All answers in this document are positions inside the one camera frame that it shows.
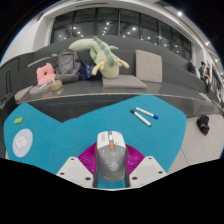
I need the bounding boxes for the pink plush cushion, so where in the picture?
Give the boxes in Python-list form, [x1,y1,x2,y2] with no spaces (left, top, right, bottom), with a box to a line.
[35,62,57,87]

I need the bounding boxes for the white marker blue cap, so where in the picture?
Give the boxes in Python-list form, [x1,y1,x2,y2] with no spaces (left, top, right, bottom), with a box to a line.
[135,106,159,120]

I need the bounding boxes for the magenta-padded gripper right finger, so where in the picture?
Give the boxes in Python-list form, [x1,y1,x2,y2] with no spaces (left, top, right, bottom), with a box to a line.
[125,143,168,189]

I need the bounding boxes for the grey computer mouse orange accent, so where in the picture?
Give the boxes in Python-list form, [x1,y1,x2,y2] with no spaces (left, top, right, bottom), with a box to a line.
[92,130,130,188]

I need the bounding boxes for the round grey floor cushion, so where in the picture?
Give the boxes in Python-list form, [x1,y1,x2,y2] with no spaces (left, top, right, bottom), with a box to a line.
[29,83,53,97]

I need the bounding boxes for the upright grey seat cushion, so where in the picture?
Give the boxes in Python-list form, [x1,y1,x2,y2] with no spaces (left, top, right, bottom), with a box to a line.
[134,49,163,84]

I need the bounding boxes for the small tan woven basket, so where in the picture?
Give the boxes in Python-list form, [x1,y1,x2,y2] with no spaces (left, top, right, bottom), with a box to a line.
[50,79,64,92]

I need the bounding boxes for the green eraser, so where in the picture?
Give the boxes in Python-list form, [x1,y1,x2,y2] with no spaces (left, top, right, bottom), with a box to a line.
[13,116,25,126]

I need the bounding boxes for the round light blue mouse pad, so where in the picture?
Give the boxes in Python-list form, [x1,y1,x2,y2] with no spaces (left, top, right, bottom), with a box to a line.
[12,128,34,158]

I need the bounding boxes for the dark blue patterned bag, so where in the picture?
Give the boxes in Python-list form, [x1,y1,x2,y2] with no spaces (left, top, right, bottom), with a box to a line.
[77,62,101,81]

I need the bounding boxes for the square grey floor cushion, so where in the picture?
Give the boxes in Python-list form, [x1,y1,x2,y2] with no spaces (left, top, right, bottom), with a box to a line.
[14,85,34,103]

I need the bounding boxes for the grey backpack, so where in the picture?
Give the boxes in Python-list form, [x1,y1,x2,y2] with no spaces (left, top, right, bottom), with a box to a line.
[54,48,82,84]

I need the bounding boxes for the flat grey seat cushion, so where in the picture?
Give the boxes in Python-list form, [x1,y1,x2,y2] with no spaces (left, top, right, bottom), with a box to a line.
[102,74,148,90]

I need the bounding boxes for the ceiling lights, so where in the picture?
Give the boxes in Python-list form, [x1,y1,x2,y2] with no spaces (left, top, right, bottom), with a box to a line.
[176,10,212,47]

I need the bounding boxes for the person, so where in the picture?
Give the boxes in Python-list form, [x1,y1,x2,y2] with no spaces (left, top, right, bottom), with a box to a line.
[198,61,212,94]
[187,59,197,75]

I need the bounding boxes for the black bag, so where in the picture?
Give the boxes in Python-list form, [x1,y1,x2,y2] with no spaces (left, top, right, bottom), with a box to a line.
[196,114,211,136]

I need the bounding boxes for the white marker black cap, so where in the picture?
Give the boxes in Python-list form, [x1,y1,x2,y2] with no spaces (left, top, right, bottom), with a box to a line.
[130,108,152,128]

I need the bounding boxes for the green dragon plush toy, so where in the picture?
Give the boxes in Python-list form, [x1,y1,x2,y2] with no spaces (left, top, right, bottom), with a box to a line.
[68,36,130,80]

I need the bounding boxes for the dark glass window wall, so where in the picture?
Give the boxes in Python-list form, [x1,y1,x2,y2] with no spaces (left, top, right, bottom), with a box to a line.
[49,7,193,63]

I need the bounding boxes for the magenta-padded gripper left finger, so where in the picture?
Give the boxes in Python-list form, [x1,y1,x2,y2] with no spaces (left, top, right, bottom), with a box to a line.
[55,143,98,189]

